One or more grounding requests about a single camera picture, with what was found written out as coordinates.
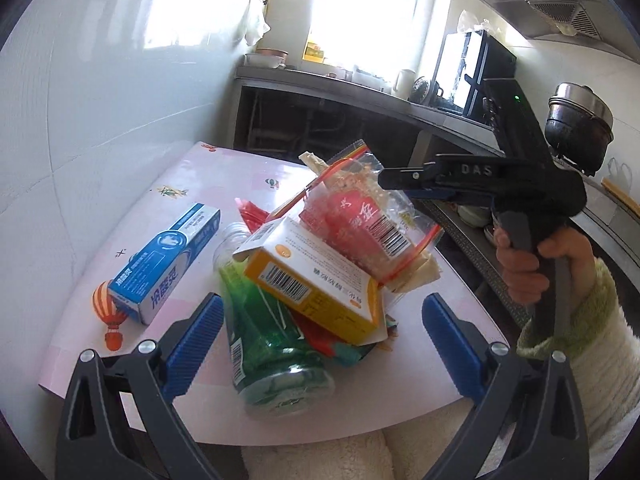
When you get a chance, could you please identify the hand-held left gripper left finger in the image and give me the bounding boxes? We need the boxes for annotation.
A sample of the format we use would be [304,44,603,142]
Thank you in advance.
[55,292,246,480]

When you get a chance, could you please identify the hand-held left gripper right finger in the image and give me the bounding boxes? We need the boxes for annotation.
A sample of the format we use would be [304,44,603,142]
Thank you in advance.
[421,293,591,480]

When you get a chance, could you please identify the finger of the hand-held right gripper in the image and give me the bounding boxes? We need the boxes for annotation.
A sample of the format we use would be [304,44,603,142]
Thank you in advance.
[377,154,502,206]

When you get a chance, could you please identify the clear zip bag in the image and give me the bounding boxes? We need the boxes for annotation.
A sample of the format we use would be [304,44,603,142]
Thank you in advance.
[267,140,445,293]

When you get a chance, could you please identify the blue white toothpaste box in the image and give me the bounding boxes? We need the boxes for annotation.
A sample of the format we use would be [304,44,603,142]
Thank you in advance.
[107,203,222,326]

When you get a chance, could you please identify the red snack bag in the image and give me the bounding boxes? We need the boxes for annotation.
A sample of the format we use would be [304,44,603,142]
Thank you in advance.
[236,198,400,367]

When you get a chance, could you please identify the orange white medicine box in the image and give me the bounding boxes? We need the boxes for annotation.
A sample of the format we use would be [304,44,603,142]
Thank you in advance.
[234,216,382,346]

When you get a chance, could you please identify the person's right hand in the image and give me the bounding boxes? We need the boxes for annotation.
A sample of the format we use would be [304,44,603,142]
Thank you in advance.
[495,226,599,307]

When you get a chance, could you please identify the black steamer pot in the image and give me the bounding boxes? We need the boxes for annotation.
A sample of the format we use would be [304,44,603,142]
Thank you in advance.
[544,82,615,176]

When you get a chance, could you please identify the wooden cutting board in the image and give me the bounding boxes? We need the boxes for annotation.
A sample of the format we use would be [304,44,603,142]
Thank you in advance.
[601,176,640,211]

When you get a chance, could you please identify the small dark fan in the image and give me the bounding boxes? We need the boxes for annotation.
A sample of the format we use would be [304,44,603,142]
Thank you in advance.
[411,76,444,107]

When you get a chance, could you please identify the white jug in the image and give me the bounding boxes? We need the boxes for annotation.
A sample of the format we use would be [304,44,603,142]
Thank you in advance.
[392,69,417,101]

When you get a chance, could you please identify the black countertop oven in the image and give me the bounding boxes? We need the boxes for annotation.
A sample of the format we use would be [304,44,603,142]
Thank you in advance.
[432,29,518,128]

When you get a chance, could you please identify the concrete kitchen counter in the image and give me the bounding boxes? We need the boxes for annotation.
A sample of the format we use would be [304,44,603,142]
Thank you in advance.
[235,65,640,271]

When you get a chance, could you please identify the white fleece trousers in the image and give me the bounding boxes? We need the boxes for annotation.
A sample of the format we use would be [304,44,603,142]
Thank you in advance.
[240,400,501,480]

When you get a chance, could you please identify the clear plastic bag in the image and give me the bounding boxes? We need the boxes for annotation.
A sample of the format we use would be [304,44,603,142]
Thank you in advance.
[456,10,506,36]

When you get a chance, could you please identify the window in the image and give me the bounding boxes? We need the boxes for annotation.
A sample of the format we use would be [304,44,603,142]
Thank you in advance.
[310,0,446,66]

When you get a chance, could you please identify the white plastic bag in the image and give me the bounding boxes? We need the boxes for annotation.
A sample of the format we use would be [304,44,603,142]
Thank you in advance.
[244,0,272,47]

